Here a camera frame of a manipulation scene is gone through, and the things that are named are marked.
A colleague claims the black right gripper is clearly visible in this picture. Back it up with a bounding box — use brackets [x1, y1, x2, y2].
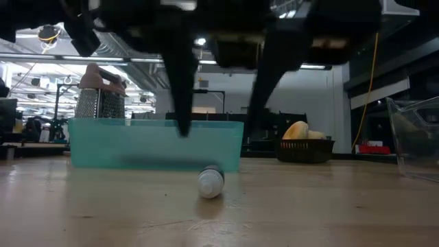
[101, 0, 309, 138]

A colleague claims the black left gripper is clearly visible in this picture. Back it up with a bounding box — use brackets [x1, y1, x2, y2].
[20, 0, 102, 58]

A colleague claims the chocolate frosted donut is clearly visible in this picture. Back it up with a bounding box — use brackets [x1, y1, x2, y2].
[307, 130, 327, 141]

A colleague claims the dark red dropper bottle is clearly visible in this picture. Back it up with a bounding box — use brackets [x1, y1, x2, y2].
[197, 165, 226, 200]

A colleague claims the clear plastic bin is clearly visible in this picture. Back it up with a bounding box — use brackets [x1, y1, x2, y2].
[385, 95, 439, 183]

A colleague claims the long ceiling light bar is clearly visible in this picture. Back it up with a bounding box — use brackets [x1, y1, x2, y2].
[0, 51, 333, 71]

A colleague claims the metal box grater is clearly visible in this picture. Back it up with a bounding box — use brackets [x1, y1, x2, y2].
[73, 62, 127, 120]

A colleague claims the black mesh basket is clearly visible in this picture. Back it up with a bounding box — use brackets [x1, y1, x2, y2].
[275, 138, 336, 165]

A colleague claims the teal translucent plastic bin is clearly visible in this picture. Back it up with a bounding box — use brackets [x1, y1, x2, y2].
[67, 117, 245, 174]

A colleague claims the dark background equipment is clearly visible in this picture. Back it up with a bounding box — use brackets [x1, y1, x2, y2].
[22, 116, 75, 143]

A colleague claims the black monitor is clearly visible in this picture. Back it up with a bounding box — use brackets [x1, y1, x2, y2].
[0, 98, 19, 133]

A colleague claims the background wooden table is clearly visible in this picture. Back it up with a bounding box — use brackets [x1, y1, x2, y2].
[0, 141, 69, 158]

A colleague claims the red box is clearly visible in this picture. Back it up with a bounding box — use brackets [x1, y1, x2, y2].
[356, 140, 392, 155]

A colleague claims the black ceiling camera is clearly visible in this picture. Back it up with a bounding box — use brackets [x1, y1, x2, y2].
[36, 24, 62, 45]

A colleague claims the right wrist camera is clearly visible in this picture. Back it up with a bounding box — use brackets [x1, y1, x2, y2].
[205, 32, 269, 69]

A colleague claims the black slotted rail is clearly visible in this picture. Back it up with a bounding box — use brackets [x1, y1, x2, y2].
[166, 111, 248, 121]

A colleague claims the thin black frame stand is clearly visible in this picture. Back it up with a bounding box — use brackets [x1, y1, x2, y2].
[51, 83, 82, 143]

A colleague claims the yellow cable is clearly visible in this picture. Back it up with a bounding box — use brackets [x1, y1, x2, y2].
[351, 32, 380, 152]

